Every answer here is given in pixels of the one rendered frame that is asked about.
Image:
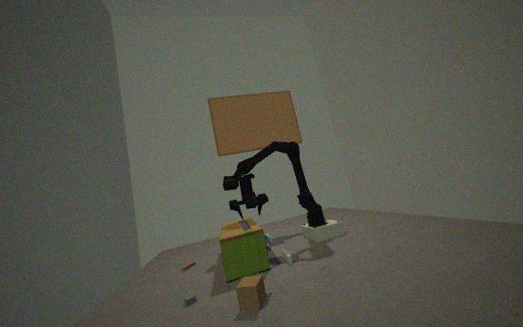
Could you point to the small tan block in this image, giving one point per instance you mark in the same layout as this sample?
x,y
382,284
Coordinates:
x,y
187,266

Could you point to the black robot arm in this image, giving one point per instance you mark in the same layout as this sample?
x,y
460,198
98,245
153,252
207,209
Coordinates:
x,y
306,200

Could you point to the brown cardboard box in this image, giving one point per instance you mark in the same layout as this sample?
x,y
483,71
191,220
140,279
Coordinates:
x,y
251,293

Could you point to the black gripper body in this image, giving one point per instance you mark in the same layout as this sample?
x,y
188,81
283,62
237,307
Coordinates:
x,y
235,205

